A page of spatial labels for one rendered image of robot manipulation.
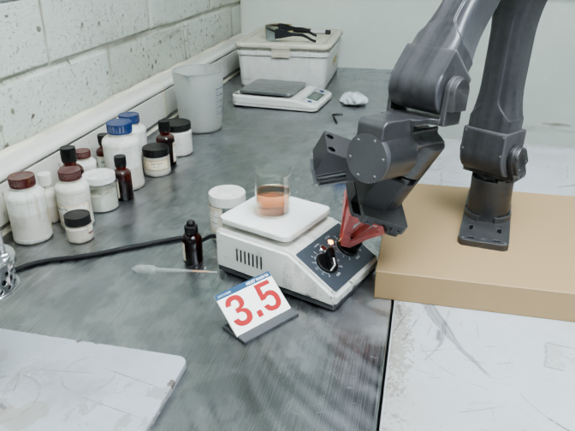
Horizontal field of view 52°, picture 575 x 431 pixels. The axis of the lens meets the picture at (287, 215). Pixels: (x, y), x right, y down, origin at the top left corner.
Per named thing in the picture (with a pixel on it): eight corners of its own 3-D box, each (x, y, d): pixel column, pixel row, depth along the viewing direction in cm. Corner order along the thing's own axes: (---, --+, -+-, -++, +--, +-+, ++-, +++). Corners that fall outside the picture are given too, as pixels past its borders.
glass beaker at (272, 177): (266, 203, 88) (265, 153, 85) (298, 211, 86) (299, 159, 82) (245, 219, 83) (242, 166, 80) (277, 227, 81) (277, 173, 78)
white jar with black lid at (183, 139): (198, 152, 135) (197, 121, 131) (174, 159, 130) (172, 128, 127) (180, 145, 139) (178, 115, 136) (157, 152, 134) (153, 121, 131)
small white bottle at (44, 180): (65, 215, 104) (56, 169, 100) (59, 224, 101) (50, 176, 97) (45, 215, 104) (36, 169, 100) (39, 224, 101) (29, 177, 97)
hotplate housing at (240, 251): (378, 272, 87) (382, 223, 83) (334, 315, 77) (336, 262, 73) (257, 233, 98) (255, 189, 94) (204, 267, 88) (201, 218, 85)
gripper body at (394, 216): (356, 224, 73) (387, 183, 69) (346, 172, 81) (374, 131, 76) (400, 238, 75) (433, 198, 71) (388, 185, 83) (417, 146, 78)
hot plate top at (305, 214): (332, 212, 87) (333, 206, 86) (287, 244, 78) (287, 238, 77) (266, 194, 93) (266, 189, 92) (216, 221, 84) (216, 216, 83)
